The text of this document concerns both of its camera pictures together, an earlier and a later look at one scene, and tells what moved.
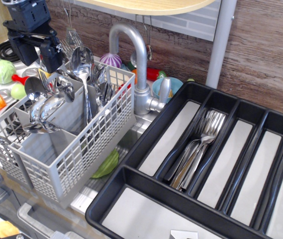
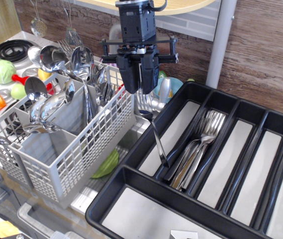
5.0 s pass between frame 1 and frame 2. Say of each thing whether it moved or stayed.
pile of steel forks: stayed
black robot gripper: moved
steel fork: moved
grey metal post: stayed
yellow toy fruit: stayed
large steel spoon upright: stayed
